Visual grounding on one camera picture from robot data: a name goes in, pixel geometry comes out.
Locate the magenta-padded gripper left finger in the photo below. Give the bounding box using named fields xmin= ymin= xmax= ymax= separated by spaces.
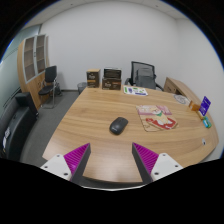
xmin=39 ymin=143 xmax=92 ymax=186

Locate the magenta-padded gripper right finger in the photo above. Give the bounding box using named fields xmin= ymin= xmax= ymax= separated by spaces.
xmin=131 ymin=142 xmax=184 ymax=185

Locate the black computer mouse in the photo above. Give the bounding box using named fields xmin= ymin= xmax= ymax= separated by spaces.
xmin=109 ymin=116 xmax=129 ymax=136

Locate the cartoon print mouse pad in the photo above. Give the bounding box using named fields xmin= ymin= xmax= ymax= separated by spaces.
xmin=135 ymin=104 xmax=179 ymax=133

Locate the round white patterned disc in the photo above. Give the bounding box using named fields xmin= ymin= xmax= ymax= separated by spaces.
xmin=173 ymin=94 xmax=190 ymax=106

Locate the white sticker sheet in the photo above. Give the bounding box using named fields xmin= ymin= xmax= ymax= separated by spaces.
xmin=122 ymin=85 xmax=149 ymax=97

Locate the black leather sofa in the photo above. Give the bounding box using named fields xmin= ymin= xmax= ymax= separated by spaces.
xmin=0 ymin=92 xmax=39 ymax=162

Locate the small orange box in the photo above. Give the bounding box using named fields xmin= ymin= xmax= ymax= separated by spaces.
xmin=188 ymin=101 xmax=202 ymax=113

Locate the teal packet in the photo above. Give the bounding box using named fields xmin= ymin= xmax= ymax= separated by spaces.
xmin=202 ymin=116 xmax=213 ymax=129

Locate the purple sign stand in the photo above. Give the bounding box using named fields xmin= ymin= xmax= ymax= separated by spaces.
xmin=198 ymin=95 xmax=212 ymax=117

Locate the wooden side desk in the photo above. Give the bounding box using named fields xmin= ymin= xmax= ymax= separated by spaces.
xmin=163 ymin=76 xmax=201 ymax=104

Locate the grey backpack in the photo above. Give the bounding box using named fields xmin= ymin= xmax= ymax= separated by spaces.
xmin=134 ymin=67 xmax=157 ymax=90

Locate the tall brown cardboard box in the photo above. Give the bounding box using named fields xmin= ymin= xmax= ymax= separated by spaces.
xmin=86 ymin=68 xmax=102 ymax=89

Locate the wide brown cardboard box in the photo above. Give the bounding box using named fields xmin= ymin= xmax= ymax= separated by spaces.
xmin=101 ymin=77 xmax=122 ymax=91

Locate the black visitor chair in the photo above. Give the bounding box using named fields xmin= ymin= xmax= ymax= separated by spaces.
xmin=38 ymin=65 xmax=62 ymax=109

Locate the dark cardboard box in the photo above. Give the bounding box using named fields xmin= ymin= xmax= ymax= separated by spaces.
xmin=103 ymin=67 xmax=122 ymax=80

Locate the wooden shelf unit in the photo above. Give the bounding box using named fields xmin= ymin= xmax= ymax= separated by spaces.
xmin=17 ymin=33 xmax=50 ymax=109

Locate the black mesh office chair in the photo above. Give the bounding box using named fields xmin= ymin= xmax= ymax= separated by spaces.
xmin=124 ymin=60 xmax=164 ymax=92

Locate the wire waste bin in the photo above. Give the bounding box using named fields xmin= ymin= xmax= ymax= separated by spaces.
xmin=76 ymin=81 xmax=88 ymax=95

